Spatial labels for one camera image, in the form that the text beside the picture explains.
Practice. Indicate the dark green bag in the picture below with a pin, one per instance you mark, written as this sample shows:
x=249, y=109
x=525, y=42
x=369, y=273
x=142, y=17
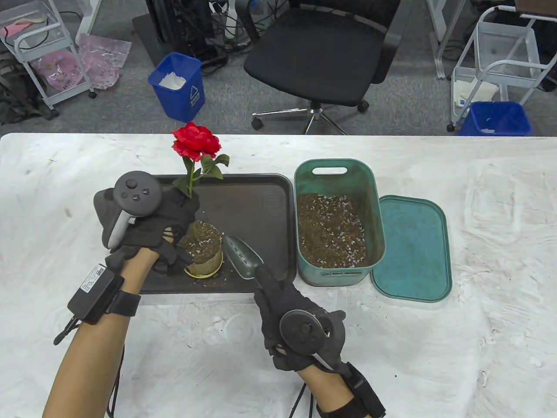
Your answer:
x=17, y=100

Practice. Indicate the teal plastic storage box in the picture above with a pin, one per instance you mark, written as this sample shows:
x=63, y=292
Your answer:
x=374, y=204

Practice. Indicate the yellow ribbed flower pot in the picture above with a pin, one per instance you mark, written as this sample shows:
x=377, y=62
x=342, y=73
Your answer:
x=206, y=266

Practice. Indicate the dark brown plastic tray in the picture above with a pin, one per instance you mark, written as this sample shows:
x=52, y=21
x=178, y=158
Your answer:
x=261, y=204

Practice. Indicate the person's left hand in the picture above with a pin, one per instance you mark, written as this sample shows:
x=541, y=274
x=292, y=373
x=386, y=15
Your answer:
x=143, y=230

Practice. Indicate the green garden trowel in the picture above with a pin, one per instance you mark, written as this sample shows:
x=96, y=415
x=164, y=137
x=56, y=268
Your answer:
x=241, y=257

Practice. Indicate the pink paper piece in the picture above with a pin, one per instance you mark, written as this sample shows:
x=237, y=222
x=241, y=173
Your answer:
x=13, y=29

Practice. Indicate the blue bin with white symbol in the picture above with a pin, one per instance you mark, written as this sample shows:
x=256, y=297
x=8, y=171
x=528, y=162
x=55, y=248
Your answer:
x=180, y=104

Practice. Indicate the black computer tower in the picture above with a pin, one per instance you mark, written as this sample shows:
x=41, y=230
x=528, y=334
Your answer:
x=182, y=21

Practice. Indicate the white crumpled paper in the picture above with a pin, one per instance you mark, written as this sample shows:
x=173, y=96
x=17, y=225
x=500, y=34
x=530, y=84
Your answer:
x=172, y=81

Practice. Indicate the black office chair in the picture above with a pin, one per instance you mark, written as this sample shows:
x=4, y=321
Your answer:
x=313, y=56

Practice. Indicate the white grey hand controller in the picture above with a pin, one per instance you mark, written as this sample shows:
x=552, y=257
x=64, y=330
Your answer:
x=300, y=331

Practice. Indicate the red artificial rose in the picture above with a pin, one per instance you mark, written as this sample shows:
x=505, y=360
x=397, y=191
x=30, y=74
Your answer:
x=196, y=141

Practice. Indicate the white desk leg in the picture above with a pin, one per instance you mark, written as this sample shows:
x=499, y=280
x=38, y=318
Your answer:
x=437, y=35

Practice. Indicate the plain blue plastic bin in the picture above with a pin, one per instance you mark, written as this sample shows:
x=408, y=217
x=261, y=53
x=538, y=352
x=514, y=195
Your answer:
x=496, y=117

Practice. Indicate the white mesh basket trolley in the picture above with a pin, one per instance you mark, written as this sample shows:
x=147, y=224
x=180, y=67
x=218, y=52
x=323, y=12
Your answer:
x=504, y=43

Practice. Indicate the white power strip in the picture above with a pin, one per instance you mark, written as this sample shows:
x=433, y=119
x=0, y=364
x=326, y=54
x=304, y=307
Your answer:
x=226, y=17

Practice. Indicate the white box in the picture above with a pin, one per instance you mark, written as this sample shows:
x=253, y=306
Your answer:
x=472, y=91

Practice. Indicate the person's left forearm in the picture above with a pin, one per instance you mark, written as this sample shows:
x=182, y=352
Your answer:
x=87, y=361

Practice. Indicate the pink plastic bag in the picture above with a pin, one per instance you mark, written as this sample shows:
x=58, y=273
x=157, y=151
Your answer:
x=104, y=56
x=58, y=69

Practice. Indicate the white trolley with clear trays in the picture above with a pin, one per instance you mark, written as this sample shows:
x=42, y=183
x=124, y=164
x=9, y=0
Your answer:
x=43, y=11

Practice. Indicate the dark grey hand controller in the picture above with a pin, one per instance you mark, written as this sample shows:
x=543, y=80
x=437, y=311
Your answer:
x=135, y=191

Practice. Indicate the teal plastic box lid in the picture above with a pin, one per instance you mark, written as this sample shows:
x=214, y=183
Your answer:
x=413, y=252

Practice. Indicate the person's right hand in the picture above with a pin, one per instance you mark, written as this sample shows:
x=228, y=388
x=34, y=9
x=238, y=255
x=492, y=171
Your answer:
x=278, y=305

